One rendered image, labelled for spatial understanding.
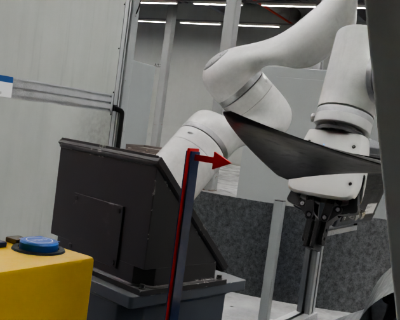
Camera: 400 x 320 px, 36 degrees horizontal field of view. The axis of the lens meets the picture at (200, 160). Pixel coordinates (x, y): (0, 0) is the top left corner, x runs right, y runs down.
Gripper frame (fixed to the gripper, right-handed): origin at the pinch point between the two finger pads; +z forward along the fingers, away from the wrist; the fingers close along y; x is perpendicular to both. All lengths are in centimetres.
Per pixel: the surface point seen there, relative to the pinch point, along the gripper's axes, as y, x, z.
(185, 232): -14.2, -10.6, 4.8
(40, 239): -15.9, -34.5, 11.5
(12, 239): -19.1, -35.4, 12.4
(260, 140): -1.8, -19.8, -6.9
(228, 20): -603, 836, -504
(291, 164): -1.2, -11.1, -6.9
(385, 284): 18.9, -31.2, 7.3
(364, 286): -40, 171, -9
